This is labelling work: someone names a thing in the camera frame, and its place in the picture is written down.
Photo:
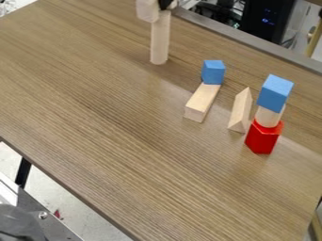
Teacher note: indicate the red block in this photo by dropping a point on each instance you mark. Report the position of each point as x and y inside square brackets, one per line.
[262, 139]

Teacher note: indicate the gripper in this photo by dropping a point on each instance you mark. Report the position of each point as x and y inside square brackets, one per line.
[167, 3]

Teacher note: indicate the triangular wooden block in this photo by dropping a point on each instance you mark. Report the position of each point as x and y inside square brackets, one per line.
[241, 111]

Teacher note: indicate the black computer tower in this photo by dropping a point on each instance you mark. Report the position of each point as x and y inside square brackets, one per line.
[268, 19]

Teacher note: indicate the small blue cube block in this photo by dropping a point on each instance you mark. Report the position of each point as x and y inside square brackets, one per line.
[213, 72]

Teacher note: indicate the wooden cylinder block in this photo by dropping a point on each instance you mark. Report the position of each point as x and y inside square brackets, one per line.
[268, 118]

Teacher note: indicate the long rectangular wooden block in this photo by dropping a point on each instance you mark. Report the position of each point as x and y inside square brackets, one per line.
[202, 102]

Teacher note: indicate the large blue cube block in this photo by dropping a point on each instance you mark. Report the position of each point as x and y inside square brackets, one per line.
[274, 92]

